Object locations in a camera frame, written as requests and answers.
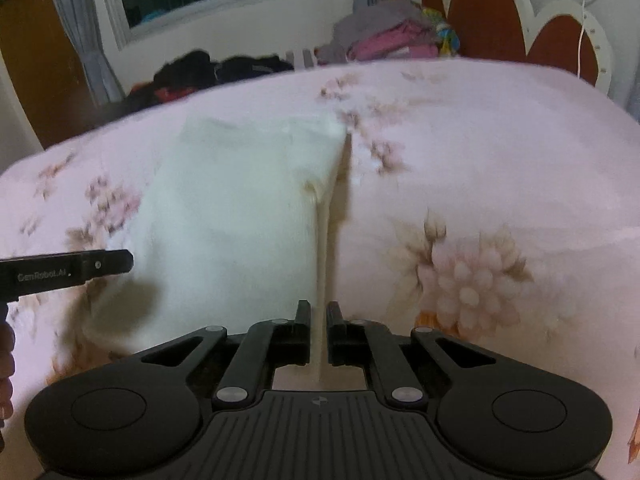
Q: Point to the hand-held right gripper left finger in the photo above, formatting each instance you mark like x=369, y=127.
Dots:
x=300, y=330

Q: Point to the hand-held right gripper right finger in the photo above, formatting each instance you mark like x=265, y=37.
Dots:
x=336, y=330

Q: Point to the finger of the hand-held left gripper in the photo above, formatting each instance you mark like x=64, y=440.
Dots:
x=110, y=262

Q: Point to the white small garment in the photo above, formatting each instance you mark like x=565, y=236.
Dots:
x=235, y=240

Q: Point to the pile of dark clothes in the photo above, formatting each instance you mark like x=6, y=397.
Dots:
x=210, y=75

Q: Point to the stack of folded clothes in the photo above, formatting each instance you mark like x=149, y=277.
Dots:
x=385, y=35

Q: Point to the person's left hand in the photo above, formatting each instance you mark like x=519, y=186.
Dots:
x=5, y=375

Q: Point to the pink floral bed sheet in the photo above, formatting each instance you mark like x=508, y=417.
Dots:
x=475, y=170

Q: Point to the brown wooden door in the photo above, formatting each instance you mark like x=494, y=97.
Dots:
x=45, y=60

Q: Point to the striped cloth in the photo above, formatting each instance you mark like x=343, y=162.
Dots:
x=300, y=57

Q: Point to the colourful printed cloth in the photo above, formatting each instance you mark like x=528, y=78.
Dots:
x=445, y=30

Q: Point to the red and white headboard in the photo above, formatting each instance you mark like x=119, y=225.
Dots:
x=520, y=20

